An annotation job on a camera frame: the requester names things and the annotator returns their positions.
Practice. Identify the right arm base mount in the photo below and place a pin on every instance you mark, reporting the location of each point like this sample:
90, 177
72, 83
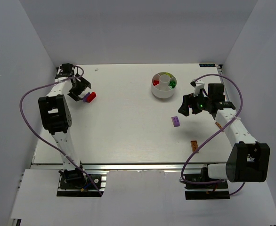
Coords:
204, 189

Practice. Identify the small green lego brick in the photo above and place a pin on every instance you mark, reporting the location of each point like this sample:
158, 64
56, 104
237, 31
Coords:
172, 84

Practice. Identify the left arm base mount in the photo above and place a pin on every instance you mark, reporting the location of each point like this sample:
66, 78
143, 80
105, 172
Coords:
74, 183

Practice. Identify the purple curved lego brick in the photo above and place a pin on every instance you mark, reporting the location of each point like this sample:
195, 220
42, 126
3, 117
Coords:
175, 121

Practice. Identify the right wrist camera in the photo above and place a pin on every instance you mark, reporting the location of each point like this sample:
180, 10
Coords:
198, 86

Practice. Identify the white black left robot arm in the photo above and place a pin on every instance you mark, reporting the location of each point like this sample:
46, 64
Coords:
56, 119

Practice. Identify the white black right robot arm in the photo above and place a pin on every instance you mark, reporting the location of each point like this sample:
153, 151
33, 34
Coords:
248, 160

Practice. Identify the long red lego brick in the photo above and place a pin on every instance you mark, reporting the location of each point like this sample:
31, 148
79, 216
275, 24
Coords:
91, 97

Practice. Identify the white round divided container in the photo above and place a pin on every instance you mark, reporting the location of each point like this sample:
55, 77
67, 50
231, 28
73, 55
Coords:
162, 90

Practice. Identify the red curved lego piece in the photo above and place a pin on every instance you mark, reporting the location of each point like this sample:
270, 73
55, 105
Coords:
155, 82

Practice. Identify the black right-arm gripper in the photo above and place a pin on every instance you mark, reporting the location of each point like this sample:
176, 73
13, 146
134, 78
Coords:
190, 104

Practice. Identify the orange flat lego plate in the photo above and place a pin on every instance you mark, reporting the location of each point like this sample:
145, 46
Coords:
194, 146

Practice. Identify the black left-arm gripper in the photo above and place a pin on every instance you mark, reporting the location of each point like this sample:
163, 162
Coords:
79, 89

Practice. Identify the blue label sticker right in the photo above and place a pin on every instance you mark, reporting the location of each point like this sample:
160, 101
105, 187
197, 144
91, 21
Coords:
207, 65

